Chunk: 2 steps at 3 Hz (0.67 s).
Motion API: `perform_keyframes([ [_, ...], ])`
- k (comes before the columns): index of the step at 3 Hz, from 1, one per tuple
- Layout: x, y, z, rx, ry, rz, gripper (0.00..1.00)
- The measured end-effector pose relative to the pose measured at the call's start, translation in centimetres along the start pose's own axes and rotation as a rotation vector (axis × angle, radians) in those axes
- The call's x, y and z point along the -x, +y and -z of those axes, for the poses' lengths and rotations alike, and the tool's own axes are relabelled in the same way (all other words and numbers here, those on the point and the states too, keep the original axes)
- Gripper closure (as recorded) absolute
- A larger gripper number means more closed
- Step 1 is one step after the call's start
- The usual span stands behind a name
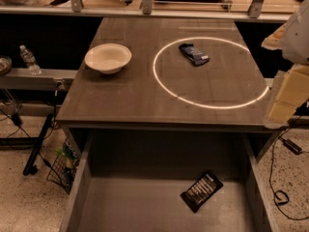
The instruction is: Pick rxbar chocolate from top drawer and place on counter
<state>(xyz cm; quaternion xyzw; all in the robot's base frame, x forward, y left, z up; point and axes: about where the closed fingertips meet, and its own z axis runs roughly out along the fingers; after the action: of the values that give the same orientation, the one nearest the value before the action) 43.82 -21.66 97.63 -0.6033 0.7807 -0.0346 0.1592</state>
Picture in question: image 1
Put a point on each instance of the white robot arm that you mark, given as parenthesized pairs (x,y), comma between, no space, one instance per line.
(293,39)

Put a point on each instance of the white ceramic bowl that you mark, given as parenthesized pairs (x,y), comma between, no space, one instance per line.
(107,58)

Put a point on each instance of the round dish at left edge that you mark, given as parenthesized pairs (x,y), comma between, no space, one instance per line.
(5,64)

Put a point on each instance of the grey side shelf left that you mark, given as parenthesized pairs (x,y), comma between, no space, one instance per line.
(48,80)

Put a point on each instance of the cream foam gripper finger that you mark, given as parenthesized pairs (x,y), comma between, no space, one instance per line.
(274,41)
(293,93)

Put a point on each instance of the metal railing frame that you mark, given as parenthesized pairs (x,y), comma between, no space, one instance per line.
(271,10)

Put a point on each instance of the black wire basket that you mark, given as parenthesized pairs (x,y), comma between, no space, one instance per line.
(63,169)

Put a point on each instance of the blue snack bar wrapper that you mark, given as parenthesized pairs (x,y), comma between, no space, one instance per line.
(195,55)

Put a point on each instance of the black power adapter with cable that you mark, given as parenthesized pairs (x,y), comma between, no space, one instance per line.
(280,197)

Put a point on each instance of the clear plastic water bottle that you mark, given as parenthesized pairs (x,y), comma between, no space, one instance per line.
(29,60)

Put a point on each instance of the open grey top drawer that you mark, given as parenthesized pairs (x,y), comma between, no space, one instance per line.
(130,181)

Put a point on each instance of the black metal stand leg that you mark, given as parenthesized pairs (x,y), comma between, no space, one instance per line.
(30,168)

